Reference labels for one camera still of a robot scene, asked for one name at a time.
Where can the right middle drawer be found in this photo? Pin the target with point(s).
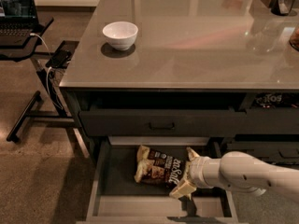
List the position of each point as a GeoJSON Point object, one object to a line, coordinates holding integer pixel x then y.
{"type": "Point", "coordinates": [283, 153]}

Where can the grey kitchen counter cabinet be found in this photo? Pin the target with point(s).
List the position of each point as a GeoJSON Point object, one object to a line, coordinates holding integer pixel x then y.
{"type": "Point", "coordinates": [225, 46]}

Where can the black doritos chip bag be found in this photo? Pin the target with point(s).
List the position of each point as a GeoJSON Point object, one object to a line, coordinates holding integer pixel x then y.
{"type": "Point", "coordinates": [269, 100]}

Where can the black laptop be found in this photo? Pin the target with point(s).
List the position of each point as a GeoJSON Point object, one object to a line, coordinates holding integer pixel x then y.
{"type": "Point", "coordinates": [18, 19]}

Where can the white ceramic bowl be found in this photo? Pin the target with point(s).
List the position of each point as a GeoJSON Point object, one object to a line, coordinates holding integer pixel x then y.
{"type": "Point", "coordinates": [120, 35]}

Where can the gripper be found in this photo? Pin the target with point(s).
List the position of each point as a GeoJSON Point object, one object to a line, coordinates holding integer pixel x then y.
{"type": "Point", "coordinates": [197, 171]}

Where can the dark top drawer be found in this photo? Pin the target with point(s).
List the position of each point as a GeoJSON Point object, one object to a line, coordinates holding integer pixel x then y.
{"type": "Point", "coordinates": [163, 114]}

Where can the open middle drawer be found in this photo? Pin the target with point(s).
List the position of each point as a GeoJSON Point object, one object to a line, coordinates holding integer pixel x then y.
{"type": "Point", "coordinates": [117, 199]}

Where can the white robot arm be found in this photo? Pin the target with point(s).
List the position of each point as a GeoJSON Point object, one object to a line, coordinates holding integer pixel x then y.
{"type": "Point", "coordinates": [237, 172]}

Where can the brown chip bag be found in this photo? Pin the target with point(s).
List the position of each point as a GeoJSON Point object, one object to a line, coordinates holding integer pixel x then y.
{"type": "Point", "coordinates": [157, 168]}

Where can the black phone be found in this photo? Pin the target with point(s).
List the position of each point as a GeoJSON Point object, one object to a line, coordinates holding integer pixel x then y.
{"type": "Point", "coordinates": [59, 59]}

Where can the snack item on counter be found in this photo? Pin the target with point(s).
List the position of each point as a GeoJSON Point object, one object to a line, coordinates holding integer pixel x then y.
{"type": "Point", "coordinates": [294, 39]}

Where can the right top drawer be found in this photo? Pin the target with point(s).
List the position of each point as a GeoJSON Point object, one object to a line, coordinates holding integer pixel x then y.
{"type": "Point", "coordinates": [275, 120]}

